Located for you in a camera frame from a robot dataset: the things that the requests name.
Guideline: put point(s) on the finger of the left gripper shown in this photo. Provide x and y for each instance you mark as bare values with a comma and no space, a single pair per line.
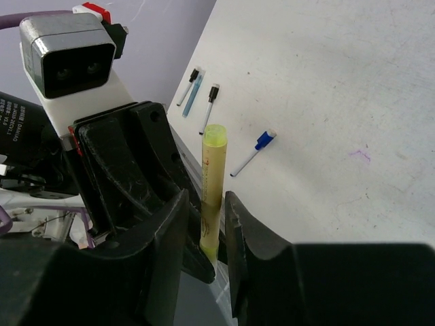
195,262

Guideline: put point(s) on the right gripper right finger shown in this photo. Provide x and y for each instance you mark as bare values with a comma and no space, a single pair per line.
276,282

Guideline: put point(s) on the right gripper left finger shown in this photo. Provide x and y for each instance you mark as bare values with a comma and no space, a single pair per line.
132,279

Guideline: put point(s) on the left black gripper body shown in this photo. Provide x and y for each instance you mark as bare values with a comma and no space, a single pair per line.
127,167

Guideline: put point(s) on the yellow highlighter pen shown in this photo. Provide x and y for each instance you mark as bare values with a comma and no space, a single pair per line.
214,145

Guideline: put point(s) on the blue cap whiteboard marker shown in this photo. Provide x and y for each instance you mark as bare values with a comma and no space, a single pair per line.
262,141

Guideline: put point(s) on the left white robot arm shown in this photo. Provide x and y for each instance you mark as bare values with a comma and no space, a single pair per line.
36,157

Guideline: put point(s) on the light blue pen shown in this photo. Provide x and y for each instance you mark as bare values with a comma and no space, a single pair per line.
193,94

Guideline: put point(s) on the black cap marker outer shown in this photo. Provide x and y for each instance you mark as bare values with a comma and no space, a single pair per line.
193,76

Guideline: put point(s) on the black cap marker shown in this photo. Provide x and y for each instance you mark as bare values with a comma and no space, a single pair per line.
193,76
211,98

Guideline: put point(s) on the black cap marker inner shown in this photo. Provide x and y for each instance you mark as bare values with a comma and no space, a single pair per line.
211,98

